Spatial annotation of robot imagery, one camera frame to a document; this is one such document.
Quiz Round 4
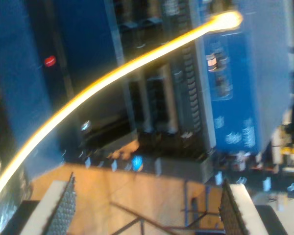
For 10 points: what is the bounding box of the black rack server unit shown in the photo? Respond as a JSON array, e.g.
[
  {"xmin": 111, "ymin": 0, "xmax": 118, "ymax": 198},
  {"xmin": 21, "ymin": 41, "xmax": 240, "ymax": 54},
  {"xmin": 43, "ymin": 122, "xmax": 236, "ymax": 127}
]
[{"xmin": 110, "ymin": 0, "xmax": 217, "ymax": 159}]

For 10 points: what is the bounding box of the dark metal stool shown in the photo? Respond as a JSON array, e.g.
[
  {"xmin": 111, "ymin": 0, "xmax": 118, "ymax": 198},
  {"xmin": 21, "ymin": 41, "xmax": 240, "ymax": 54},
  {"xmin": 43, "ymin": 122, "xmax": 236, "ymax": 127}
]
[{"xmin": 109, "ymin": 200, "xmax": 226, "ymax": 235}]

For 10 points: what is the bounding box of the blue network switch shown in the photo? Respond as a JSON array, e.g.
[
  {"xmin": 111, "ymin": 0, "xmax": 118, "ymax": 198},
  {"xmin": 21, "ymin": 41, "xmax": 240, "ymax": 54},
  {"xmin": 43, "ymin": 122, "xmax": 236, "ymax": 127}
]
[{"xmin": 192, "ymin": 0, "xmax": 294, "ymax": 155}]

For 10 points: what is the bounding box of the yellow network cable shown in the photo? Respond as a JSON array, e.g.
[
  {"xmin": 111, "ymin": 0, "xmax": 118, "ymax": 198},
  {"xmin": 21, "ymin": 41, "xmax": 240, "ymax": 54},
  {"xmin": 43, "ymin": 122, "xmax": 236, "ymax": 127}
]
[{"xmin": 0, "ymin": 11, "xmax": 244, "ymax": 204}]

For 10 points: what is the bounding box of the dark blue rack unit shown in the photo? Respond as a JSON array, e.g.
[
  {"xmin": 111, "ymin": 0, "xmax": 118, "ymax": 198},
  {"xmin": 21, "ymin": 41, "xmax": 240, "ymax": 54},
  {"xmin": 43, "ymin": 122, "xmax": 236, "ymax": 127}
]
[{"xmin": 0, "ymin": 0, "xmax": 138, "ymax": 173}]

